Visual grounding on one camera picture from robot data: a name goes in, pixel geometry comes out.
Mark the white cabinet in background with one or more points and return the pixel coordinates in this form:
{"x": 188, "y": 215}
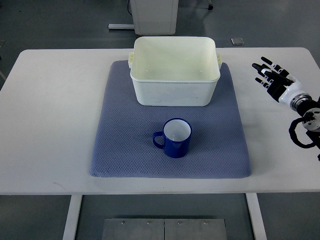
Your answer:
{"x": 154, "y": 17}

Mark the blue textured mat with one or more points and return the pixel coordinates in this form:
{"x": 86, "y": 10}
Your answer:
{"x": 124, "y": 146}

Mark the left white table leg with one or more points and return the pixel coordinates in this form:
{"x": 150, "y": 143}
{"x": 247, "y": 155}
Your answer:
{"x": 71, "y": 223}

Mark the right white table leg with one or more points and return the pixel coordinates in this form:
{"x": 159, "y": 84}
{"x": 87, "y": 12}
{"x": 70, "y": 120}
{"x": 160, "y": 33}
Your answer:
{"x": 256, "y": 216}

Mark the small grey floor socket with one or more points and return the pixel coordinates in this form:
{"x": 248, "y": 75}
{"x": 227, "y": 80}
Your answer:
{"x": 237, "y": 41}

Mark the black caster wheel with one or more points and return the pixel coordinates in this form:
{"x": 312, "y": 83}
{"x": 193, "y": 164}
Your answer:
{"x": 210, "y": 7}

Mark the grey metal base bar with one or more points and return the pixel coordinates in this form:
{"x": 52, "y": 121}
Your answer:
{"x": 120, "y": 26}

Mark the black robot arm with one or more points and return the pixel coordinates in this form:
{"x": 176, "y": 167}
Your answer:
{"x": 309, "y": 111}

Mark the grey metal floor plate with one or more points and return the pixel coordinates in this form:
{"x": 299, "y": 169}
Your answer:
{"x": 164, "y": 229}

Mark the white plastic box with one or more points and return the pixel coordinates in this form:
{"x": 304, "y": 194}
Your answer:
{"x": 174, "y": 71}

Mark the blue enamel mug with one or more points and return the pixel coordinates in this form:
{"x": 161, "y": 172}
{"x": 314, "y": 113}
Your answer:
{"x": 174, "y": 139}

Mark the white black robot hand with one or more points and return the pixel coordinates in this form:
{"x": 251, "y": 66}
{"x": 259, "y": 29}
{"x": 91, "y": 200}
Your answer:
{"x": 282, "y": 86}

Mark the white table leg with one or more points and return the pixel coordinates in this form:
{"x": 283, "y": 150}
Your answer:
{"x": 71, "y": 223}
{"x": 256, "y": 216}

